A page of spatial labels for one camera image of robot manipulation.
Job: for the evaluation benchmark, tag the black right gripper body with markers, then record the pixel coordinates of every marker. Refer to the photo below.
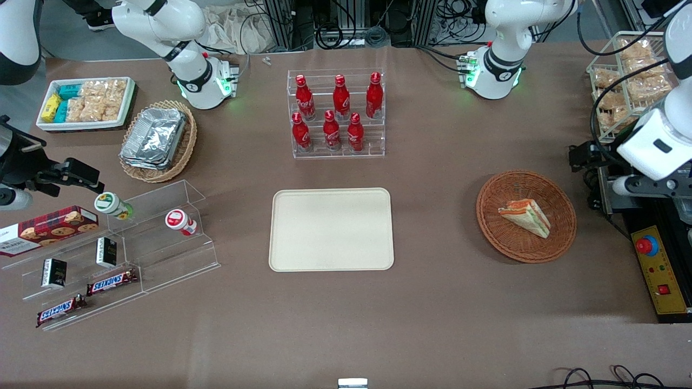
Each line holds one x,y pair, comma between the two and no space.
22,162

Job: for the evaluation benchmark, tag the triangle sandwich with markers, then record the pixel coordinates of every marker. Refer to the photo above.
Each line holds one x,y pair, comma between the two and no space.
527,216

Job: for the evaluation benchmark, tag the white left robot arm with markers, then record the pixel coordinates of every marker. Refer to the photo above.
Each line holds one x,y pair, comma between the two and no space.
500,65

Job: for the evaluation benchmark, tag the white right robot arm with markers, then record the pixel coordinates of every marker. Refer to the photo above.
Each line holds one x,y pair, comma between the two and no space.
190,81

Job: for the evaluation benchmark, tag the aluminium foil tray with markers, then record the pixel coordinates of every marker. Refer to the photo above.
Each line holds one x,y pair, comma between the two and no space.
154,135

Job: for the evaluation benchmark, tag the brown round wicker basket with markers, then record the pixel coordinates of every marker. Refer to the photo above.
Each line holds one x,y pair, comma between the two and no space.
513,243

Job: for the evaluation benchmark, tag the light oval wicker basket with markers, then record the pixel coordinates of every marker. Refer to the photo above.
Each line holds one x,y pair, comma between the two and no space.
186,143

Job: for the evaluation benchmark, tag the beige plastic tray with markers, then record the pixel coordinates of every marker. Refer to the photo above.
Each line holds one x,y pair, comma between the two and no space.
331,229

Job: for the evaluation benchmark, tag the bagged fried snack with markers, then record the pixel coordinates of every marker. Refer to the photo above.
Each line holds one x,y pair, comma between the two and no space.
646,67
613,101
606,79
637,49
616,121
649,89

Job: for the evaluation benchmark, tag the green lid yogurt cup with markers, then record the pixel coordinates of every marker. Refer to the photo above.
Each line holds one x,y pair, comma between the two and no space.
108,203

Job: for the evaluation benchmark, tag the red tartan cookie box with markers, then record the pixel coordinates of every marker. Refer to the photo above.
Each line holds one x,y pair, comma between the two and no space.
48,229

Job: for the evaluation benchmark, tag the yellow snack packet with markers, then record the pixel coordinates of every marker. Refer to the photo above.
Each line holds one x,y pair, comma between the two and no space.
51,108

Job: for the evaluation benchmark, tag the clear rice cracker bag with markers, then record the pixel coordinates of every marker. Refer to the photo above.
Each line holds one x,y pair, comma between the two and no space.
102,109
93,89
75,109
115,89

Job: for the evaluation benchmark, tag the teal snack packet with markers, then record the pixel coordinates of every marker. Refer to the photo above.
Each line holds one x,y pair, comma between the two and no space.
69,91
61,112

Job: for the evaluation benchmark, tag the black countertop appliance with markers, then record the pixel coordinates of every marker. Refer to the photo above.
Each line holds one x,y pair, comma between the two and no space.
630,216

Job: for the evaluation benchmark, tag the small black box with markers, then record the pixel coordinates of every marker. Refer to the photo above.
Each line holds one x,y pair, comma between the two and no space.
106,252
54,273

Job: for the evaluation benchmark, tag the white rectangular snack bin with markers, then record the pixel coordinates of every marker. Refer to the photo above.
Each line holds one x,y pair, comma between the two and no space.
130,100

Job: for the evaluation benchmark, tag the red lid yogurt cup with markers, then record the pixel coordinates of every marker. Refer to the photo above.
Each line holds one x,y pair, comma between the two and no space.
177,220

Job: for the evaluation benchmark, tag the brown snickers bar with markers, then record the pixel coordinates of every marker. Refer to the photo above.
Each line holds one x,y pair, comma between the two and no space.
58,311
111,282

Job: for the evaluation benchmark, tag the clear acrylic stepped shelf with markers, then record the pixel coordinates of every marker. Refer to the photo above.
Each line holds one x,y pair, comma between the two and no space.
162,254

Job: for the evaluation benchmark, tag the yellow emergency stop box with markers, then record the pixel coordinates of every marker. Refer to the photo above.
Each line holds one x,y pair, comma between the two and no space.
659,270

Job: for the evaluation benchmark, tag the black shoe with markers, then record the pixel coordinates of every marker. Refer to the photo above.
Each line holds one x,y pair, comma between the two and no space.
100,20

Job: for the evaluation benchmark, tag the clear acrylic bottle rack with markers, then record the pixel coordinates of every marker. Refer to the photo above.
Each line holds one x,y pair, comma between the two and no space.
373,138

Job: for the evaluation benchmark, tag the beige crumpled cloth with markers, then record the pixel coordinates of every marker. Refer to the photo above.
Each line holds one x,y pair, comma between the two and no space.
227,27

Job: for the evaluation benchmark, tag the red cola bottle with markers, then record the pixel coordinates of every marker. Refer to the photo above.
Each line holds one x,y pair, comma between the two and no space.
374,97
355,135
341,100
305,100
332,134
301,135

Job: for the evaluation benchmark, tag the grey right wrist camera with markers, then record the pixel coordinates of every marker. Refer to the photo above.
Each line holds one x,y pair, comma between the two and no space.
13,199

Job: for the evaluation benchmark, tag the aluminium profile post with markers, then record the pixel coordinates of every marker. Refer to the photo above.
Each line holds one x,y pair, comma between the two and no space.
432,21
278,24

